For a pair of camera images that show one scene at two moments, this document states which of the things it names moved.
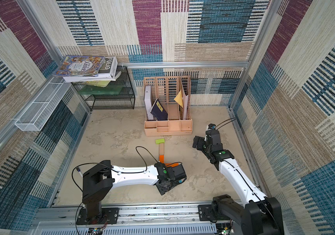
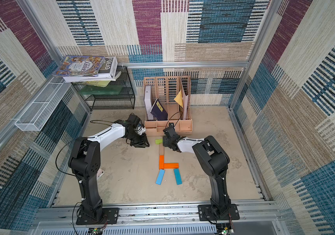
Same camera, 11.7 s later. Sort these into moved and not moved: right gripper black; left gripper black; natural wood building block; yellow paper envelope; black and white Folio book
Moved: right gripper black; left gripper black
Not moved: yellow paper envelope; natural wood building block; black and white Folio book
